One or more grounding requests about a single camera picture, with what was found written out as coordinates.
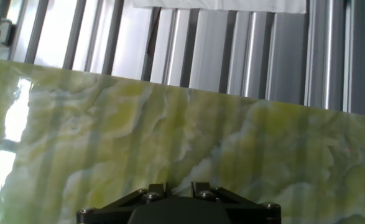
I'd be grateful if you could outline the green marble pattern mat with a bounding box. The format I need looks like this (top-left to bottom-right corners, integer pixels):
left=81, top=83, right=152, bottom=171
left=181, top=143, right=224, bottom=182
left=0, top=57, right=365, bottom=224

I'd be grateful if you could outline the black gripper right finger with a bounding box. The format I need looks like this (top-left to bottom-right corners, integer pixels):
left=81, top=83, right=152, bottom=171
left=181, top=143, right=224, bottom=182
left=190, top=182, right=282, bottom=224

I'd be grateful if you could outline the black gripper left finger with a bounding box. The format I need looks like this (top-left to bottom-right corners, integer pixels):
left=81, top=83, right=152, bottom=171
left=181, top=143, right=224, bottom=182
left=75, top=182, right=167, bottom=224

